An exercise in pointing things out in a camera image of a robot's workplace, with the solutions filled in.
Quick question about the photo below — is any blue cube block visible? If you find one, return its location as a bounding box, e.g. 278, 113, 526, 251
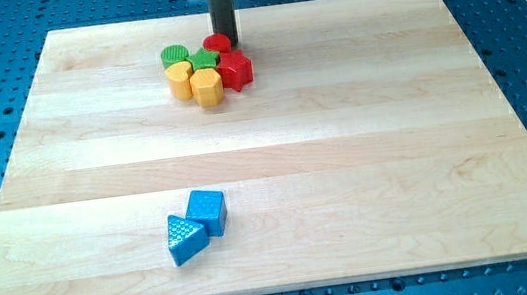
185, 190, 227, 237

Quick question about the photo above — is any red cylinder block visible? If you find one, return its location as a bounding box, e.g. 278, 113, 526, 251
202, 33, 233, 53

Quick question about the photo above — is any green star block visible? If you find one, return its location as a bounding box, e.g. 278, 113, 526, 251
186, 48, 220, 71

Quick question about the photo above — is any wooden board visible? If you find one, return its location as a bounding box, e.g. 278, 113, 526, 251
0, 0, 527, 295

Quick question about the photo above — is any green cylinder block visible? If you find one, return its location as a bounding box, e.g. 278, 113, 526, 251
160, 44, 189, 69

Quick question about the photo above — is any blue triangle block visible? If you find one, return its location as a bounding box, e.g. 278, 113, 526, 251
167, 215, 210, 267

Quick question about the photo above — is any yellow heart block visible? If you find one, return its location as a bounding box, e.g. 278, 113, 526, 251
164, 60, 193, 102

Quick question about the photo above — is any yellow hexagon block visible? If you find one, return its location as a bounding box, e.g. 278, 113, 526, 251
190, 68, 225, 108

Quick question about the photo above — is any red star block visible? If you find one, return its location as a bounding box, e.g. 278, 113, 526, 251
216, 50, 254, 92

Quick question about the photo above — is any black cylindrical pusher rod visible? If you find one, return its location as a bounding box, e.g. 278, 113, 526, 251
207, 0, 238, 47

